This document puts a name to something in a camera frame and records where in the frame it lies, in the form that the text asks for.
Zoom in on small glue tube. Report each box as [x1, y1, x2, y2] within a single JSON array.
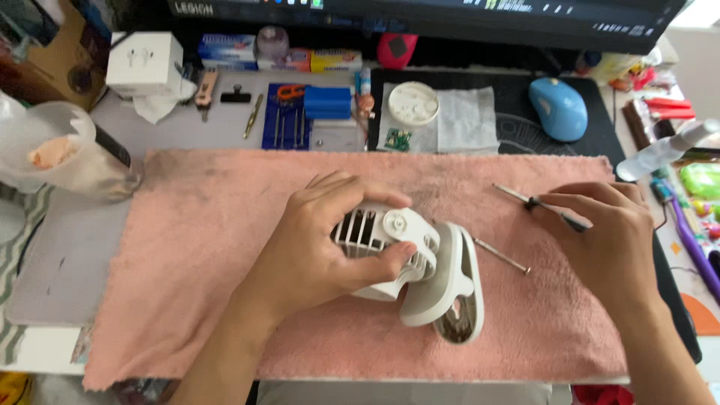
[[354, 66, 373, 108]]

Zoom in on person's left hand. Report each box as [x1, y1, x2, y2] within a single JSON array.
[[245, 171, 418, 326]]

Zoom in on silver screwdriver bit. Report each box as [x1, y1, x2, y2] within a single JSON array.
[[472, 237, 531, 275]]

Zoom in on cardboard box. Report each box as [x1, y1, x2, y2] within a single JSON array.
[[0, 0, 113, 112]]

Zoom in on brass tweezers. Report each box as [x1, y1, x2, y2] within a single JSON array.
[[243, 93, 264, 140]]

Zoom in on green circuit board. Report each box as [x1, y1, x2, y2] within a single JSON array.
[[385, 128, 413, 153]]

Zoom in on blue computer mouse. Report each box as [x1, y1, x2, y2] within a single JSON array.
[[528, 76, 589, 143]]

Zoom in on heap of colourful clutter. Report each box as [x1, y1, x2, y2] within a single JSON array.
[[579, 51, 720, 338]]

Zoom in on blue screwdriver set case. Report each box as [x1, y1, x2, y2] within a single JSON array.
[[261, 82, 353, 152]]

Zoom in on wooden handled utility knife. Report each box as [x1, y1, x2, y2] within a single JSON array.
[[195, 69, 219, 122]]

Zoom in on black monitor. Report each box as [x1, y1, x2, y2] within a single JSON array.
[[166, 0, 688, 56]]

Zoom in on clear spray bottle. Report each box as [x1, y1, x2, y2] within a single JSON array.
[[615, 119, 720, 183]]

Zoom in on purple toothbrush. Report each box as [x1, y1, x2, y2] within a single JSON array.
[[651, 175, 720, 305]]

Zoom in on clear round lid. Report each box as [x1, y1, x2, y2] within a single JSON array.
[[256, 26, 290, 59]]

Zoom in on crumpled white tissue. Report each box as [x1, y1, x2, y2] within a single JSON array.
[[133, 79, 198, 126]]

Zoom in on person's right hand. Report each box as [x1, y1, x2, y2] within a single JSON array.
[[528, 181, 665, 316]]

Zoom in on clear plastic container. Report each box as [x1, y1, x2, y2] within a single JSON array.
[[0, 100, 141, 204]]

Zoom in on yellow red box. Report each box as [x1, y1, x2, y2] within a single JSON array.
[[258, 47, 364, 74]]

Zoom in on black handled precision screwdriver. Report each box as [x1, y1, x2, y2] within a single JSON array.
[[493, 184, 589, 234]]

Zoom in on pink towel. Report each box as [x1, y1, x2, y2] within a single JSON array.
[[83, 147, 630, 392]]

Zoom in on blue white toothpaste box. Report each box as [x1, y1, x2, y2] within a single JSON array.
[[197, 34, 260, 72]]

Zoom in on white paper towel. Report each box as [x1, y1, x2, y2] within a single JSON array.
[[378, 84, 500, 156]]

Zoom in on grey desk mat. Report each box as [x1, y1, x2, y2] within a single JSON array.
[[4, 73, 372, 328]]

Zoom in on white clip fan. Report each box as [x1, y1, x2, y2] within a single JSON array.
[[331, 202, 486, 345]]

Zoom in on red plastic object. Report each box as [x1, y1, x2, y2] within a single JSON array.
[[377, 33, 419, 71]]

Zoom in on white earbuds box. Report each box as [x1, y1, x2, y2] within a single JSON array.
[[106, 31, 184, 100]]

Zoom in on black mouse pad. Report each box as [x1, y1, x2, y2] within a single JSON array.
[[368, 67, 703, 361]]

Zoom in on black binder clip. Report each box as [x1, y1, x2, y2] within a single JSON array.
[[220, 84, 252, 104]]

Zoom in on white round plastic cover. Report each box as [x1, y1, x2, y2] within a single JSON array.
[[388, 81, 441, 127]]

